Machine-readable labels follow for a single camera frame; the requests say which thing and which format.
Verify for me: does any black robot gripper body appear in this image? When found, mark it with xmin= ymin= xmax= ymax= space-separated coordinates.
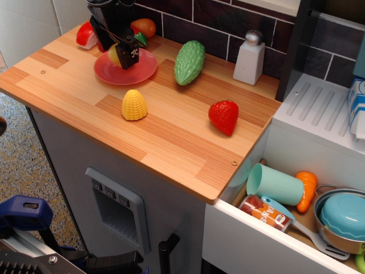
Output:
xmin=87 ymin=1 xmax=135 ymax=52

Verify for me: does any grey toy ice dispenser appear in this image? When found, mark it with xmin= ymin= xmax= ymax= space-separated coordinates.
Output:
xmin=86 ymin=167 xmax=151 ymax=255

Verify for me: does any red white toy sushi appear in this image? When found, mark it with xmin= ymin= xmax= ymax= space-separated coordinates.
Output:
xmin=76 ymin=22 xmax=98 ymax=50

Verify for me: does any orange toy mango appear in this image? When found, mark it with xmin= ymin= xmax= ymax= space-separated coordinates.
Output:
xmin=131 ymin=18 xmax=156 ymax=38

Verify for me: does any red toy pepper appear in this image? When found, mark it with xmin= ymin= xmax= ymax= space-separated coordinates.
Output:
xmin=130 ymin=26 xmax=147 ymax=48

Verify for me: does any orange toy carrot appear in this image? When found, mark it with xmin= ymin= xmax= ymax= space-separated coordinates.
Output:
xmin=295 ymin=171 xmax=318 ymax=213

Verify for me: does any white salt shaker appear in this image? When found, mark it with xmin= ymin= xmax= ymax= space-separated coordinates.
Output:
xmin=233 ymin=30 xmax=265 ymax=86

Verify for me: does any yellow toy potato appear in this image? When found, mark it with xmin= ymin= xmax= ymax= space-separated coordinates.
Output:
xmin=108 ymin=43 xmax=121 ymax=67

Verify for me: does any yellow toy corn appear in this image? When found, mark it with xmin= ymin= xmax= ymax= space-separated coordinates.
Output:
xmin=121 ymin=89 xmax=148 ymax=121

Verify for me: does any blue clamp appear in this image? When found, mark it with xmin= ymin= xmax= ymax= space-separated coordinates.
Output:
xmin=1 ymin=195 xmax=53 ymax=239

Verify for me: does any green toy bitter gourd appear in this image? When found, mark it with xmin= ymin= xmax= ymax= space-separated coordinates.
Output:
xmin=174 ymin=41 xmax=205 ymax=86

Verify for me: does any blue white milk carton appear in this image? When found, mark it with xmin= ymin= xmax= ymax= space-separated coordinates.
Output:
xmin=347 ymin=76 xmax=365 ymax=140

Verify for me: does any steel toy pot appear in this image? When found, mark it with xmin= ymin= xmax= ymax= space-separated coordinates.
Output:
xmin=314 ymin=187 xmax=364 ymax=255

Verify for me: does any grey toy spatula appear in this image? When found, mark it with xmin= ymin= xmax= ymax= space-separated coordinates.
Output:
xmin=293 ymin=221 xmax=350 ymax=261

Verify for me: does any pink plastic plate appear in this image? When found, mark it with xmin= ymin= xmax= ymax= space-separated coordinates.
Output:
xmin=94 ymin=49 xmax=157 ymax=85

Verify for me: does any toy food can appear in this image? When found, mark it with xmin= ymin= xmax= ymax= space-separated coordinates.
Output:
xmin=238 ymin=195 xmax=293 ymax=232

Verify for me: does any teal plastic cup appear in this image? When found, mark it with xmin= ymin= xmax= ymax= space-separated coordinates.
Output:
xmin=246 ymin=163 xmax=304 ymax=206

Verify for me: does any black cabinet door handle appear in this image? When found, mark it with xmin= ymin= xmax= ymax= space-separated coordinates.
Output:
xmin=158 ymin=233 xmax=180 ymax=274

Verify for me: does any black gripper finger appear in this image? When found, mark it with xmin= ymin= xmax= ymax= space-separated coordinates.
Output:
xmin=115 ymin=41 xmax=139 ymax=70

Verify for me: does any red toy strawberry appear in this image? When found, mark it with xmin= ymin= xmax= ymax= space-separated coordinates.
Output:
xmin=208 ymin=100 xmax=239 ymax=136

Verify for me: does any blue plastic bowl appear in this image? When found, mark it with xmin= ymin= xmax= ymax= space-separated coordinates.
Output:
xmin=319 ymin=194 xmax=364 ymax=241

